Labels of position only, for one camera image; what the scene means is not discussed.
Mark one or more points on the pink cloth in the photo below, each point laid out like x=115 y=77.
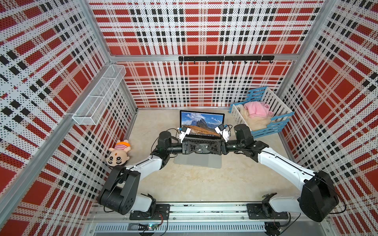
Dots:
x=258 y=109

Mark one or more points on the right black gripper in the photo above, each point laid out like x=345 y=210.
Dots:
x=221 y=146

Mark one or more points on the cream fluffy cloth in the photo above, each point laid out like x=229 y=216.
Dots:
x=254 y=123

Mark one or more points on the white wire mesh shelf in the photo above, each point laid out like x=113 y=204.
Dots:
x=94 y=105

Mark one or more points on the silver open laptop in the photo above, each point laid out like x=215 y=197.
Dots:
x=202 y=125

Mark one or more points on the black wall hook rail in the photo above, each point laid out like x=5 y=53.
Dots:
x=226 y=58

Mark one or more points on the white blue slatted crate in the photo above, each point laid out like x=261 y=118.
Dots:
x=282 y=113

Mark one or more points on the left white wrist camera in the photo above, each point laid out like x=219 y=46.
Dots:
x=184 y=131

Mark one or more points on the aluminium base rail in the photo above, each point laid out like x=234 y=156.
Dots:
x=205 y=219

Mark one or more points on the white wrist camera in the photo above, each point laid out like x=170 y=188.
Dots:
x=224 y=131
x=184 y=131

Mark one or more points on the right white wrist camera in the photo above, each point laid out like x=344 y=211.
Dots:
x=224 y=131

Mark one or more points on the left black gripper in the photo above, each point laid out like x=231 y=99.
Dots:
x=186 y=147

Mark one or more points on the orange plush doll toy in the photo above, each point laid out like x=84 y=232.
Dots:
x=118 y=154

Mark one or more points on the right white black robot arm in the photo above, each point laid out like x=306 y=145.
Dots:
x=318 y=197

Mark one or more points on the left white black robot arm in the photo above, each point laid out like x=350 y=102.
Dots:
x=119 y=193

